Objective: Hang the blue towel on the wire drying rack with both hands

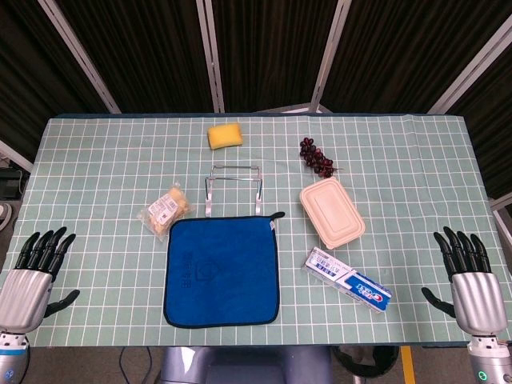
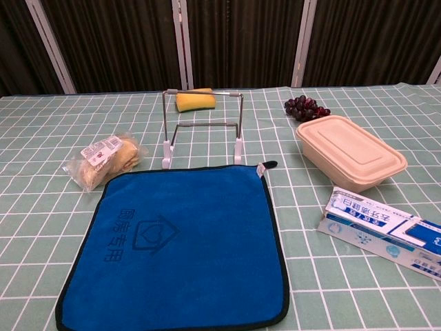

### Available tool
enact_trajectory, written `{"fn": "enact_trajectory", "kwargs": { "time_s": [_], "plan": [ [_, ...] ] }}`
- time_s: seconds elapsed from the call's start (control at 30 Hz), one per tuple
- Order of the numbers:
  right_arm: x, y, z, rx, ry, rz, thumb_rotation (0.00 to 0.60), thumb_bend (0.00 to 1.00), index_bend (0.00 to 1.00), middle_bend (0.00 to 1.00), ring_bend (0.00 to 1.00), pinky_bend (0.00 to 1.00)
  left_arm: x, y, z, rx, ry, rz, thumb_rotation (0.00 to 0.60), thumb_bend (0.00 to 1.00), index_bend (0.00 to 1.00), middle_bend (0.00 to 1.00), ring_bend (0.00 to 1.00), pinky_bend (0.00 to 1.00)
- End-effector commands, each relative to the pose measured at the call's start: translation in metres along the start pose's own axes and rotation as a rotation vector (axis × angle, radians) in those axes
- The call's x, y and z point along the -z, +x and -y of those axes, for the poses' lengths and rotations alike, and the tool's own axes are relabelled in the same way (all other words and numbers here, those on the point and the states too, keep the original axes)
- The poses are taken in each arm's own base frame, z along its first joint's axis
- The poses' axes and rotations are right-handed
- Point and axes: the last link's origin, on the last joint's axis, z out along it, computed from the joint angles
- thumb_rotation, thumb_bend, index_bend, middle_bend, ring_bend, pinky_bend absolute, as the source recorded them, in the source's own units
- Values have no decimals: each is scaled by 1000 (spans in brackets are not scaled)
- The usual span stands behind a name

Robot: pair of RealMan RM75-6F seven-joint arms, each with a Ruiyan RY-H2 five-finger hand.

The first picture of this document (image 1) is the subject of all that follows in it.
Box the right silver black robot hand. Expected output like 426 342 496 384
421 226 506 339

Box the yellow sponge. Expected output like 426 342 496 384
206 122 244 151

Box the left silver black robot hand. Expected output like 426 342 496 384
0 226 81 335

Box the blue floor cable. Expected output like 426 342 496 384
118 346 154 384

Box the black box device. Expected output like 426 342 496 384
0 167 26 201

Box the blue cloth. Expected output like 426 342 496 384
162 210 286 328

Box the blue-grey robot torso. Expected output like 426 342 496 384
159 346 335 384

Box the black round bin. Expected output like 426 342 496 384
331 346 401 384

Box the clear bag of yellow snacks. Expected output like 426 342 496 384
138 182 195 242

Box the blue white toothpaste box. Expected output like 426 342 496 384
304 246 394 315

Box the beige lidded lunch box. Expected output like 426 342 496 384
299 178 366 250

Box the metal wire rack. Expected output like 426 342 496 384
203 162 265 218

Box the dark red grape bunch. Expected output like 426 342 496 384
299 136 346 179

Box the white partition frame post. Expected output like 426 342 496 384
0 138 34 172
38 0 122 114
426 15 512 115
194 0 226 114
310 0 354 114
490 194 512 243

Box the green checkered tablecloth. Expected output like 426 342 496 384
0 113 512 348

